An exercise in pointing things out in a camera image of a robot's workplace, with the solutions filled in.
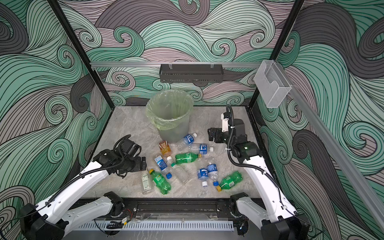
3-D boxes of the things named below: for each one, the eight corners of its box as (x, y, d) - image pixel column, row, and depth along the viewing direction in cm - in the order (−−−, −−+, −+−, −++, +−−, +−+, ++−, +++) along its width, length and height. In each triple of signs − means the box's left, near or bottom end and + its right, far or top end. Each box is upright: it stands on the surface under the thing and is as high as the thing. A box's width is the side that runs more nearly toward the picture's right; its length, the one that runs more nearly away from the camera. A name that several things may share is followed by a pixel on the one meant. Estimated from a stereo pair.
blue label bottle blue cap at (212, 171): (208, 186, 82) (209, 183, 78) (206, 161, 92) (206, 157, 88) (218, 186, 82) (220, 183, 78) (215, 161, 92) (216, 157, 88)
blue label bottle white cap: (188, 153, 96) (188, 148, 91) (190, 144, 100) (190, 139, 95) (211, 159, 93) (212, 154, 88) (213, 150, 97) (214, 145, 93)
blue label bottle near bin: (179, 152, 96) (178, 148, 91) (174, 145, 99) (174, 141, 95) (198, 140, 101) (199, 136, 97) (194, 134, 104) (194, 130, 100)
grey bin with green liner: (152, 147, 98) (142, 120, 77) (157, 118, 115) (150, 89, 94) (192, 147, 99) (193, 120, 77) (192, 118, 115) (192, 89, 94)
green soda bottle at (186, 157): (175, 164, 91) (174, 160, 86) (176, 156, 94) (175, 152, 90) (201, 164, 91) (202, 160, 86) (201, 156, 94) (201, 152, 90)
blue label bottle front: (198, 187, 82) (198, 184, 77) (197, 172, 88) (198, 168, 83) (208, 187, 82) (209, 184, 77) (206, 172, 88) (207, 168, 83)
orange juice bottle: (164, 157, 93) (162, 153, 89) (158, 146, 98) (157, 142, 94) (172, 153, 95) (171, 149, 91) (166, 142, 100) (165, 138, 96)
